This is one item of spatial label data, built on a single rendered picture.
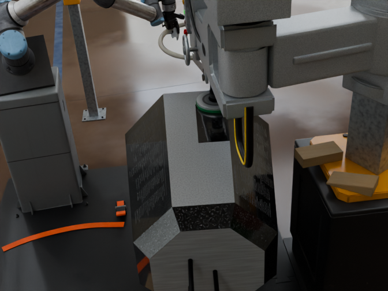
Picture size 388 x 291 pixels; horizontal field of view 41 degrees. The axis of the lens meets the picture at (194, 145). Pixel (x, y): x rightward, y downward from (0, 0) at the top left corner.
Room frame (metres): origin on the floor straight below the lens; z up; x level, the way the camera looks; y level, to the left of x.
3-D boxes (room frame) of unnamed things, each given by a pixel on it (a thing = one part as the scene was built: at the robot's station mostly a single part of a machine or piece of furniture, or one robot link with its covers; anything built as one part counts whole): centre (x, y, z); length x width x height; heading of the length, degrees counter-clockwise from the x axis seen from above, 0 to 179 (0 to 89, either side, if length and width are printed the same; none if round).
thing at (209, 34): (2.09, -0.17, 1.35); 0.74 x 0.23 x 0.49; 6
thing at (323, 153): (2.02, -0.58, 0.81); 0.20 x 0.10 x 0.05; 102
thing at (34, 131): (2.94, 1.01, 0.43); 0.50 x 0.50 x 0.85; 9
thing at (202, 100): (2.48, -0.14, 0.89); 0.21 x 0.21 x 0.01
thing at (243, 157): (1.82, -0.21, 1.10); 0.23 x 0.03 x 0.32; 6
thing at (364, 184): (1.80, -0.68, 0.80); 0.20 x 0.10 x 0.05; 57
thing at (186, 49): (2.34, -0.03, 1.24); 0.15 x 0.10 x 0.15; 6
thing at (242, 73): (1.82, -0.21, 1.39); 0.19 x 0.19 x 0.20
